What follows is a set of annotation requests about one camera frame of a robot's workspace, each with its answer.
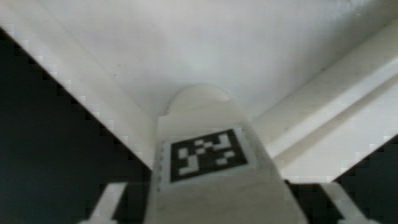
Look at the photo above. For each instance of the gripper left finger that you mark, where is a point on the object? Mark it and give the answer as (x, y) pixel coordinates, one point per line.
(119, 208)

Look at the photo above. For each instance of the white table leg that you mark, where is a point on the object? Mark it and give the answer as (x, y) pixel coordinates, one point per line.
(215, 182)

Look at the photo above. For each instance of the white U-shaped obstacle fence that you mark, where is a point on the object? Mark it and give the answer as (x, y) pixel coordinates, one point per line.
(335, 147)

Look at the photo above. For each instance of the white square table top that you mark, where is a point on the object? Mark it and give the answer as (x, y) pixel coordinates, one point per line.
(296, 55)

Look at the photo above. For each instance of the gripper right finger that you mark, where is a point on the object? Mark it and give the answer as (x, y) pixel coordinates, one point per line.
(327, 205)

